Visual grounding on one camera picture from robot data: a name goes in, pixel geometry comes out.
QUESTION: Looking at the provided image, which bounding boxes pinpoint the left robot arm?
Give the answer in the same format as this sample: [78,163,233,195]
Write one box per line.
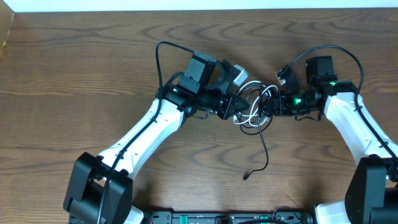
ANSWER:
[63,52,249,223]

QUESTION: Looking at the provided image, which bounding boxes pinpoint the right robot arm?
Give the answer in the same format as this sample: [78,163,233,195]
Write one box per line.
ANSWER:
[261,56,397,223]

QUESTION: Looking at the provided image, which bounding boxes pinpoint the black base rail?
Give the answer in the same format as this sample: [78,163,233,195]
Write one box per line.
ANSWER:
[141,208,316,224]

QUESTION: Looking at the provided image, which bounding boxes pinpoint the white USB cable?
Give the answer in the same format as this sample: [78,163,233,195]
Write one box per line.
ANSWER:
[233,80,279,126]

